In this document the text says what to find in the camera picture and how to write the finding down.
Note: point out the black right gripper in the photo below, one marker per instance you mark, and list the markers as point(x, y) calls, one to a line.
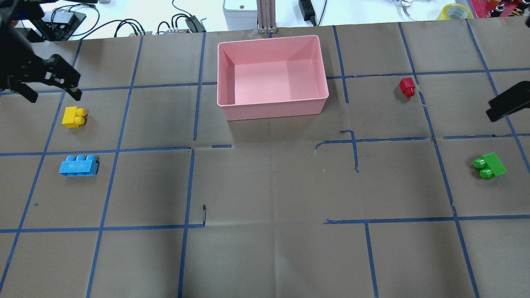
point(510, 102)

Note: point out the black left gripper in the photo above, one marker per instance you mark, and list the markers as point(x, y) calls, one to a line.
point(25, 71)

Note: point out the green toy block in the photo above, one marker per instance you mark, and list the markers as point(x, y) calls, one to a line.
point(489, 166)

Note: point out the blue toy block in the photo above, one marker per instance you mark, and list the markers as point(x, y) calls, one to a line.
point(79, 166)

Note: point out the white square box device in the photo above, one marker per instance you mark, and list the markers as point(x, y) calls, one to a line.
point(240, 14)

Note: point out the pink plastic box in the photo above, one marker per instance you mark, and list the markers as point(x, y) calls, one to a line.
point(271, 78)

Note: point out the yellow toy block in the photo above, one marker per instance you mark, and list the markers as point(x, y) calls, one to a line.
point(74, 117)

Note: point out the yellow tape roll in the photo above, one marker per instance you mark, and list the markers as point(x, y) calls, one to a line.
point(455, 11)

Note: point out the red toy block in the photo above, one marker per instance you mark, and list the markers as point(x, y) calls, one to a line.
point(407, 86)

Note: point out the black power adapter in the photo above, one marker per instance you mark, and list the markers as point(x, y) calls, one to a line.
point(307, 11)

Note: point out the black cable hub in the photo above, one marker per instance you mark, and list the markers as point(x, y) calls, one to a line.
point(194, 25)

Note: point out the aluminium frame post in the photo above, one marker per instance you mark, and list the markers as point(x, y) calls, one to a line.
point(266, 17)

